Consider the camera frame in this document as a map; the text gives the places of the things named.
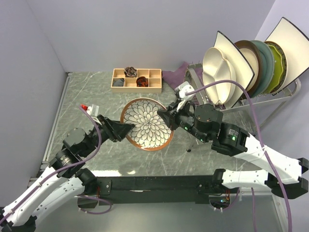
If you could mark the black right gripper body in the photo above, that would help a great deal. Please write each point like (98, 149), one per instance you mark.
(182, 117)

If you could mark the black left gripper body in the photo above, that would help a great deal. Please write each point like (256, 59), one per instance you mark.
(105, 133)

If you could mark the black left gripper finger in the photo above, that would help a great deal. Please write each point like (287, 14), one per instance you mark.
(119, 131)
(105, 120)

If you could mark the floral patterned round plate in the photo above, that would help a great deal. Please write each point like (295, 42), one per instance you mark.
(150, 133)

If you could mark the cream divided plate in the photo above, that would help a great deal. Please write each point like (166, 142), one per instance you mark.
(216, 68)

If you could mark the white square plate black rim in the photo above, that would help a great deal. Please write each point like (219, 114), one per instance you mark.
(243, 70)

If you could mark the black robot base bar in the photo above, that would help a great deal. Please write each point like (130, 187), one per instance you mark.
(157, 189)

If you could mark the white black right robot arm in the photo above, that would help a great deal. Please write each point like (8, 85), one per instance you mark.
(277, 172)

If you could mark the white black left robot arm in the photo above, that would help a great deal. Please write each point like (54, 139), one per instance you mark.
(64, 177)

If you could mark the steel dish rack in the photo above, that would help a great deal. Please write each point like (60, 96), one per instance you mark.
(242, 107)

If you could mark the purple cloth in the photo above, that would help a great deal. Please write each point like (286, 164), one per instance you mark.
(177, 77)

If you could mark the dark grey rolled fabric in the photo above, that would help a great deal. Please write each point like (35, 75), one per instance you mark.
(119, 82)

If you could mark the orange black rolled fabric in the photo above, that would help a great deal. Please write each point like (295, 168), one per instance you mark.
(142, 81)

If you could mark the wooden compartment tray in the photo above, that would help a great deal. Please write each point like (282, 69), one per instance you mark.
(154, 77)

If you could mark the brown patterned rolled fabric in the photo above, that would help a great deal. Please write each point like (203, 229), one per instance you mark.
(130, 72)

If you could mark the brown rimmed cream plate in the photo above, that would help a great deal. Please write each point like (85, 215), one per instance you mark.
(252, 55)

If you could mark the teal round plate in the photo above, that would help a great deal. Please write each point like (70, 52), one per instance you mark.
(267, 68)

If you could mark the green scalloped plate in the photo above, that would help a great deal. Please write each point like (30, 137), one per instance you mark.
(280, 68)

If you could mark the rear white square plate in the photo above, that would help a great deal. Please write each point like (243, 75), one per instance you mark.
(295, 45)

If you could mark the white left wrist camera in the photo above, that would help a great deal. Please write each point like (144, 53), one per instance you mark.
(92, 110)

